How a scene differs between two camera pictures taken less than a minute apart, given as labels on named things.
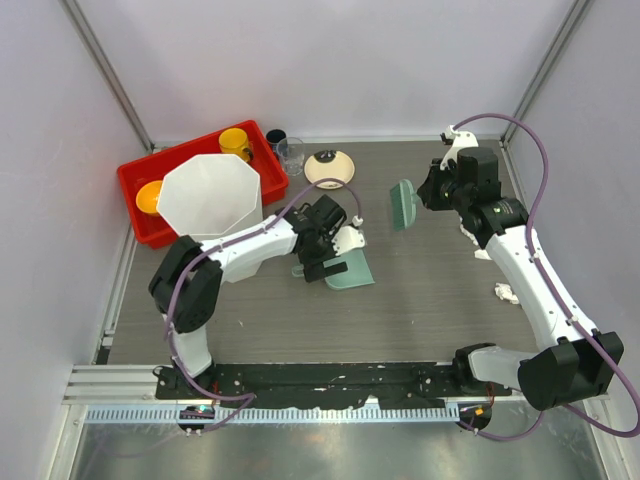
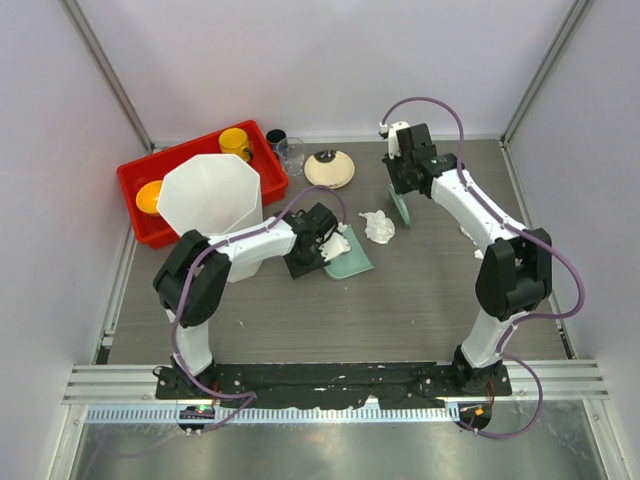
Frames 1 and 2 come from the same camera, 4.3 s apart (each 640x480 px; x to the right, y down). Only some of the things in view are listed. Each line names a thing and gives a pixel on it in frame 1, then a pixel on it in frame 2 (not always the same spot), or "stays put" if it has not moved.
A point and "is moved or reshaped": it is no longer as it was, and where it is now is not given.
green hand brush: [403, 200] is moved or reshaped
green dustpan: [358, 271] is moved or reshaped
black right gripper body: [444, 190] -> [399, 173]
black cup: [275, 135] stays put
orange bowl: [147, 197] stays put
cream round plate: [341, 168] stays put
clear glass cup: [291, 152] stays put
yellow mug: [235, 141] stays put
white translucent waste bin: [208, 197] stays put
